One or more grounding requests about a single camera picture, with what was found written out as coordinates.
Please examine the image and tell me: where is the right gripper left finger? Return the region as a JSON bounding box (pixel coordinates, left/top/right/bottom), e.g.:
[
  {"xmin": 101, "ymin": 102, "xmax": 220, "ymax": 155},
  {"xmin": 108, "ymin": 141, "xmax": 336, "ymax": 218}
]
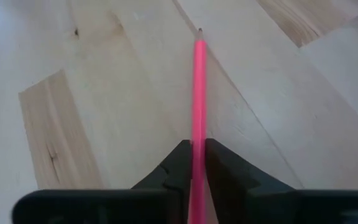
[{"xmin": 131, "ymin": 139, "xmax": 193, "ymax": 224}]

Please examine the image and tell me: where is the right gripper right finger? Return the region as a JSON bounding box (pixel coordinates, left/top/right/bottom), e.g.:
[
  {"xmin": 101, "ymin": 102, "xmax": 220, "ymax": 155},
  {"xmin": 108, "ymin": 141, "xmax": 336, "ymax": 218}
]
[{"xmin": 204, "ymin": 138, "xmax": 304, "ymax": 224}]

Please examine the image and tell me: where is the pink pencil blue cap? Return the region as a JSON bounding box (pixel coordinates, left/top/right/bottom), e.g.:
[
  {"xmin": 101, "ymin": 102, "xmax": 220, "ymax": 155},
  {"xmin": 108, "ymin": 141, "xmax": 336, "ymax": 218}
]
[{"xmin": 187, "ymin": 27, "xmax": 208, "ymax": 224}]

